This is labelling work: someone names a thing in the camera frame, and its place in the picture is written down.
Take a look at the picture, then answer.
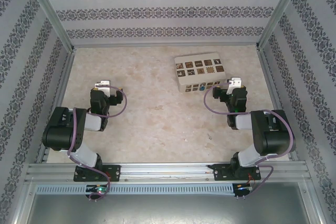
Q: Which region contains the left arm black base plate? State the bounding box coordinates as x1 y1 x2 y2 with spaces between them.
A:
74 165 122 183

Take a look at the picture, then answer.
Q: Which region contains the aluminium mounting rail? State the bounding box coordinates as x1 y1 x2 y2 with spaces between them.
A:
25 160 311 183

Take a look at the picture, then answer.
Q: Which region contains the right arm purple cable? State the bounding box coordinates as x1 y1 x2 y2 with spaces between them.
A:
204 81 294 196

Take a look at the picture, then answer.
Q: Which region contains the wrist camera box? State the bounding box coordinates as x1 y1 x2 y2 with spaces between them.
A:
226 76 242 95
94 79 111 97

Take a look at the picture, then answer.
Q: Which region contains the grey metal sheet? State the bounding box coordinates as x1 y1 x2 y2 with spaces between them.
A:
25 182 317 224

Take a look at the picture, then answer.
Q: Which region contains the aluminium frame post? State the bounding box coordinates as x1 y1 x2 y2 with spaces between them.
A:
25 0 76 52
256 0 307 49

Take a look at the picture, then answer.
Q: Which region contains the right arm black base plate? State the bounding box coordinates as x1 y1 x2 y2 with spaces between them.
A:
211 163 262 182

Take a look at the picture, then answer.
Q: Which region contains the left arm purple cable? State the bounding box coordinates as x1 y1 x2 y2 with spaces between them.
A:
67 85 129 200

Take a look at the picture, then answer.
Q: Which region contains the slotted grey cable duct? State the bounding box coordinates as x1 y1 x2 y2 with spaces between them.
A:
35 184 235 196

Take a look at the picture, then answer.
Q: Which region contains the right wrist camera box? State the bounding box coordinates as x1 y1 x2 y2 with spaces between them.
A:
226 76 242 95

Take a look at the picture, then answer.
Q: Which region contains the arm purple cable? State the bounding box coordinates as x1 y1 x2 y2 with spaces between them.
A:
67 85 129 200
204 81 294 196

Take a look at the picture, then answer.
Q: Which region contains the aluminium side rail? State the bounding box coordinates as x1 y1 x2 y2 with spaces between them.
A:
256 46 299 161
36 48 76 164

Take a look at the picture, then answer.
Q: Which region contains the white box with brown pictures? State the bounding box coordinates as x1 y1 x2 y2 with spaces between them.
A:
174 52 226 93

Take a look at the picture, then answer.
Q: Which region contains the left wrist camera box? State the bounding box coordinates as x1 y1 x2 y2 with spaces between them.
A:
94 79 111 97

